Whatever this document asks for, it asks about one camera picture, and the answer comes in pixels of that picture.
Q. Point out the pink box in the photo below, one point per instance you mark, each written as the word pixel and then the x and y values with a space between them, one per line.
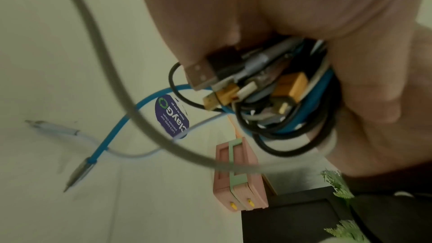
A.
pixel 239 183

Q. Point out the white table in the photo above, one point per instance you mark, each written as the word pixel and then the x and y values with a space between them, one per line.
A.
pixel 50 49

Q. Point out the person's left hand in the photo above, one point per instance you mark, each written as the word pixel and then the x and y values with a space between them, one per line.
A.
pixel 303 2

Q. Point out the black planter box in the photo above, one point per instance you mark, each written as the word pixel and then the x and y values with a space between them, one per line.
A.
pixel 297 218

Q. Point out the green plant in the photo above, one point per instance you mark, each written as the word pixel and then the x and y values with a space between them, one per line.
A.
pixel 337 183

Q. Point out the round purple sticker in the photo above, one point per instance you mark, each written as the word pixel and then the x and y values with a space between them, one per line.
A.
pixel 170 116

